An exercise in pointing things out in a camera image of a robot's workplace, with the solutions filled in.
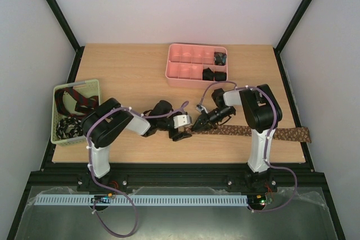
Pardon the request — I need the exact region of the green perforated basket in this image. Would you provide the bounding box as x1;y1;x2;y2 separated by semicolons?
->
51;79;101;146

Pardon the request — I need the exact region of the pink compartment organizer box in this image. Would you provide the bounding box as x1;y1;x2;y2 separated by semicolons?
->
165;43;229;89

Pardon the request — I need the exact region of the black white patterned tie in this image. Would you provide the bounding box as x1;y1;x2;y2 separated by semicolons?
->
56;117;83;139

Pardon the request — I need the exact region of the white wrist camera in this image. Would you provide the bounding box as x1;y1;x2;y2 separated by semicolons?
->
173;114;192;129
196;104;208;114

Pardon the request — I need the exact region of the brown floral tie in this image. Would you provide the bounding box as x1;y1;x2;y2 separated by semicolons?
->
182;125;313;144

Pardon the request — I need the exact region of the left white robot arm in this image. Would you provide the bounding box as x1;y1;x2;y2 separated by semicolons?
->
77;98;192;193

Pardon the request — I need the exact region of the purple cable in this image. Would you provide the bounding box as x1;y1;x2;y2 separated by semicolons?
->
197;80;298;214
85;100;190;237

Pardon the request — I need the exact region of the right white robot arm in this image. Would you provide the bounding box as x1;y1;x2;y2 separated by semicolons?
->
191;84;282;191

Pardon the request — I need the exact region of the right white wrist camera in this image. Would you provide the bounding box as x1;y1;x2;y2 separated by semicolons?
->
196;104;208;114

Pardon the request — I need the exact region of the rolled black tie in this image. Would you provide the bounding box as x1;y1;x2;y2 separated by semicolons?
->
202;67;214;81
214;71;227;81

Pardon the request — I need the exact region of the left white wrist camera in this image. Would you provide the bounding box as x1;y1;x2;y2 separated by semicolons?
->
173;114;192;129

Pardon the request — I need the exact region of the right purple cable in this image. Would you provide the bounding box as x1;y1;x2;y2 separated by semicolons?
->
197;80;298;214

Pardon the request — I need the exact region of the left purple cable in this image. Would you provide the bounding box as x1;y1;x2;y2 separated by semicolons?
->
85;100;190;237

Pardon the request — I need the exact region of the light blue cable duct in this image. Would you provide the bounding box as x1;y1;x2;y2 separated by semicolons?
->
34;194;248;207

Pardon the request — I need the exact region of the rolled black tie left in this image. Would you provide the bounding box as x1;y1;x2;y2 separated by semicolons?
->
202;67;214;81

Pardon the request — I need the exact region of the rolled blue patterned tie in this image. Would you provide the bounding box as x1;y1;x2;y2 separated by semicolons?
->
214;52;227;66

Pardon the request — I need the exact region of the black aluminium frame rail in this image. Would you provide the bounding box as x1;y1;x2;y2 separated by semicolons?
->
26;164;329;193

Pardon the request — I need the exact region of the rolled black tie right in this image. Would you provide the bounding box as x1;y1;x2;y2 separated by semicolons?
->
214;71;227;81

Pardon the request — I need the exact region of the red black striped tie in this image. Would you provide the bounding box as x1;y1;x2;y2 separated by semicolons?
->
54;87;99;119

